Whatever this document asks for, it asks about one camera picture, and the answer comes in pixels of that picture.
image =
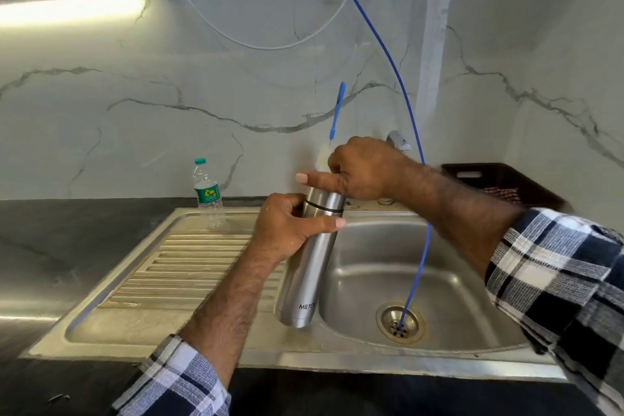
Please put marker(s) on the person's right hand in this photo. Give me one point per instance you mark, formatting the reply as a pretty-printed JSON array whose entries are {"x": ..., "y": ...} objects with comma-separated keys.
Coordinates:
[{"x": 373, "y": 169}]

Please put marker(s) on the person's left hand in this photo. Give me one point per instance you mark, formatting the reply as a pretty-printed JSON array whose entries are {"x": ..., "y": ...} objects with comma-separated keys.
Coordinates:
[{"x": 275, "y": 233}]

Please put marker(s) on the person's right thumb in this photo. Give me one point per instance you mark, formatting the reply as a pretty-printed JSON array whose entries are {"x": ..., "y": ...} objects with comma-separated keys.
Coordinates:
[{"x": 317, "y": 178}]

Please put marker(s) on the person's left thumb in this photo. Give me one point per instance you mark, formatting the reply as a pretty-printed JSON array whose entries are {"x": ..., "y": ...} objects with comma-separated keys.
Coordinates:
[{"x": 321, "y": 226}]

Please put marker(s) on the stainless steel flask bottle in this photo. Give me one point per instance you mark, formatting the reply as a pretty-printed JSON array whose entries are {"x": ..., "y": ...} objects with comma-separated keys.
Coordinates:
[{"x": 304, "y": 284}]

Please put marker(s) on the person's right forearm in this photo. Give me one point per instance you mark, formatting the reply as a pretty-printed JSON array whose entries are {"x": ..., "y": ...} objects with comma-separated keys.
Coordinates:
[{"x": 463, "y": 216}]

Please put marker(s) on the person's left forearm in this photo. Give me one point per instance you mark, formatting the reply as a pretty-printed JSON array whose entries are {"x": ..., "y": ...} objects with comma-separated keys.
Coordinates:
[{"x": 234, "y": 313}]

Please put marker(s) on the chrome sink tap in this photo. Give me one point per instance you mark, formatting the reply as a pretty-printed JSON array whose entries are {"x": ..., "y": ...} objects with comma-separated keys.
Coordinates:
[{"x": 397, "y": 139}]

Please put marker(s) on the clear plastic water bottle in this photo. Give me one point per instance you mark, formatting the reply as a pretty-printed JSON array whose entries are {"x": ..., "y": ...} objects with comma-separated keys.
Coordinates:
[{"x": 208, "y": 196}]

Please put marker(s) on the round sink drain strainer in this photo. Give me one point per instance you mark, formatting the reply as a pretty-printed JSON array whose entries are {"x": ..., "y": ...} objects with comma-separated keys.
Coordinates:
[{"x": 400, "y": 323}]

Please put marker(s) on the stainless steel kitchen sink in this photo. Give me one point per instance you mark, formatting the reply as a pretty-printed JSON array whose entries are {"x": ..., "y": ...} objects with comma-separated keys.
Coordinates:
[{"x": 195, "y": 323}]

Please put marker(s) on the red checkered cloth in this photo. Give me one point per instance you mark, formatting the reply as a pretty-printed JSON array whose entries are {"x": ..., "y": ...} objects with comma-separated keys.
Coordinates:
[{"x": 502, "y": 195}]

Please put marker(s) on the dark brown plastic crate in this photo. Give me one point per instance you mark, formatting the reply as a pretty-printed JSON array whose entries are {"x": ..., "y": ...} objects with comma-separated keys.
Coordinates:
[{"x": 521, "y": 177}]

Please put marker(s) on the checkered shirt sleeve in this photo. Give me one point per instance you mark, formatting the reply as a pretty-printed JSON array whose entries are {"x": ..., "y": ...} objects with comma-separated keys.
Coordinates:
[
  {"x": 560, "y": 294},
  {"x": 175, "y": 381}
]

